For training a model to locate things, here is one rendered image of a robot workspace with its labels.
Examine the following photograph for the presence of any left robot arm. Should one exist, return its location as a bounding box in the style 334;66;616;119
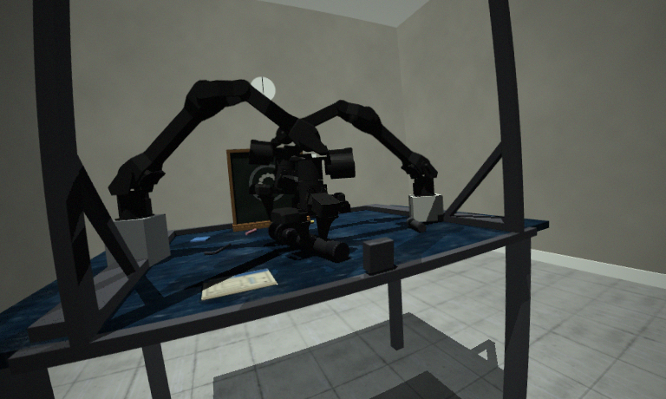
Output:
108;79;356;220

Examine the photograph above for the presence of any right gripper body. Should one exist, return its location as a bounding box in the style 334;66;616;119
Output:
249;166;299;198

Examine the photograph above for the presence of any black metal support frame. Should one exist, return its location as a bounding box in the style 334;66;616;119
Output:
33;0;525;347

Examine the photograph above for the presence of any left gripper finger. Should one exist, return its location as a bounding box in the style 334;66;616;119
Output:
290;220;311;250
316;215;338;238

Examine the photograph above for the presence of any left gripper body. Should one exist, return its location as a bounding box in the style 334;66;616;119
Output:
271;180;350;224

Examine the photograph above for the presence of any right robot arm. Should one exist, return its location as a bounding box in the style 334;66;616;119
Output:
249;100;438;197

